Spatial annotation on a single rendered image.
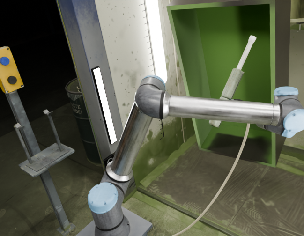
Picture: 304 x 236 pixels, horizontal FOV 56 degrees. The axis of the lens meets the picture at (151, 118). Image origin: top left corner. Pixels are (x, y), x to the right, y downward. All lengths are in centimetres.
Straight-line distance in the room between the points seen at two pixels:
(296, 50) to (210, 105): 213
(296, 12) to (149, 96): 190
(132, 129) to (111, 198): 35
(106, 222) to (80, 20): 126
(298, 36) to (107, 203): 247
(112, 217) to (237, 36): 140
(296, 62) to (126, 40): 168
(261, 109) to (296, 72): 198
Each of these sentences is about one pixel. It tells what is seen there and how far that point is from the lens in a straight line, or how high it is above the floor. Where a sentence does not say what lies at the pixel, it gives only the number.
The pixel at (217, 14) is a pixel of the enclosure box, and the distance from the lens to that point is 208.
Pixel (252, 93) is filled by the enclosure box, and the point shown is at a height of 89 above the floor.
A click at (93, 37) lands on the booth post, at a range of 209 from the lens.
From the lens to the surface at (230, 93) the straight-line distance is 149.
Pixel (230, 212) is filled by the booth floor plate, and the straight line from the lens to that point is 249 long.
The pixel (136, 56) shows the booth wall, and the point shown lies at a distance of 239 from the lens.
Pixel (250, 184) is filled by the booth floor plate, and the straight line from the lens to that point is 274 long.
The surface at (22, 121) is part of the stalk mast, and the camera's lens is 211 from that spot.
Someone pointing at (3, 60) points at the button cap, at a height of 149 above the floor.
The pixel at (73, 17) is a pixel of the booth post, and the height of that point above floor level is 163.
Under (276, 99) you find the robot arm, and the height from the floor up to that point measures 129.
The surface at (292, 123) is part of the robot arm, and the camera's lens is 117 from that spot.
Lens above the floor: 186
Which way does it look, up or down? 28 degrees down
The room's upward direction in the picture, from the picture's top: 9 degrees counter-clockwise
